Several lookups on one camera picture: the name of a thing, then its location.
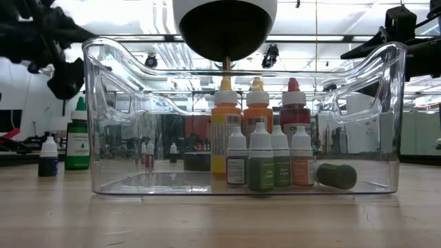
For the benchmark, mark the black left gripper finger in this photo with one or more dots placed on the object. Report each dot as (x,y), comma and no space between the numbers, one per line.
(69,31)
(69,81)

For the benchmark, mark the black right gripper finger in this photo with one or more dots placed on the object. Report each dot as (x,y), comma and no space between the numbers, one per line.
(370,89)
(375,48)

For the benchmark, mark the clear plastic bin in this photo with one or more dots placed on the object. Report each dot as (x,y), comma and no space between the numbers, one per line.
(93,137)

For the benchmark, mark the large green food coloring bottle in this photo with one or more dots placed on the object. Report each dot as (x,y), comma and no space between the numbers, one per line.
(77,144)

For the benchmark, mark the large red food coloring bottle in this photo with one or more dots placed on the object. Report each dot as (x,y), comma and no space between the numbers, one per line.
(294,115)

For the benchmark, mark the small blue food coloring bottle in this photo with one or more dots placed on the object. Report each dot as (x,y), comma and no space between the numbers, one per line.
(48,165)

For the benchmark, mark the small dark green coloring bottle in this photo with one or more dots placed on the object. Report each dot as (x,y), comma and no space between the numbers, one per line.
(337,176)
(283,172)

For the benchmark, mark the small red food coloring bottle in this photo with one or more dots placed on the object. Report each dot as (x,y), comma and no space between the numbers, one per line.
(143,156)

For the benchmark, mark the small orange food coloring bottle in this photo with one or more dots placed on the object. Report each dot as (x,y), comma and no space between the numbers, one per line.
(302,172)

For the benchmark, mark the small brown food coloring bottle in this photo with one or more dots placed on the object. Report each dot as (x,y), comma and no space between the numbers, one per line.
(150,158)

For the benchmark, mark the large orange food coloring bottle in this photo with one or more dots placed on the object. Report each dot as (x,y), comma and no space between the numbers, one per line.
(257,113)

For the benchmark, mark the small black food coloring bottle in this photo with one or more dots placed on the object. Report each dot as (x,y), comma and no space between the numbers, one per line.
(173,156)

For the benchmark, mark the small light green coloring bottle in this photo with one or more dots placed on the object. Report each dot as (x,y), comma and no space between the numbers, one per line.
(260,172)

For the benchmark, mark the small black white-label bottle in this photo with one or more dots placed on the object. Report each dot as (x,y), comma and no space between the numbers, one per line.
(237,168)

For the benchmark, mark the large yellow food coloring bottle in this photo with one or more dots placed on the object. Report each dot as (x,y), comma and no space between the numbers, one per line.
(220,137)

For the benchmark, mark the black ceiling beam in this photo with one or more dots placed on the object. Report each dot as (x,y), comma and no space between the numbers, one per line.
(310,38)

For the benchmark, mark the pale green partition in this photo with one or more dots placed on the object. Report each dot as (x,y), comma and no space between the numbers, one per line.
(422,134)

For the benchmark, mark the black monitor screen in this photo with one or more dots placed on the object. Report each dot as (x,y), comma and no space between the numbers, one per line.
(10,120)

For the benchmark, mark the black ceiling spotlight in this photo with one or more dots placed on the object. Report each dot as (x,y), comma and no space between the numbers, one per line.
(270,55)
(151,61)

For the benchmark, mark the white globe table lamp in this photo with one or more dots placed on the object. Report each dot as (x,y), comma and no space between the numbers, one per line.
(224,31)

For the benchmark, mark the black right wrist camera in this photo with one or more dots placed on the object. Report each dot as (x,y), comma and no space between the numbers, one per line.
(399,20)

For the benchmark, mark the black aluminium table frame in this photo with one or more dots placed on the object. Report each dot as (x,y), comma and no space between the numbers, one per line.
(420,159)

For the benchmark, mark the orange wall panel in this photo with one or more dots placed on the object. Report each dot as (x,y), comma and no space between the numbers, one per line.
(198,127)

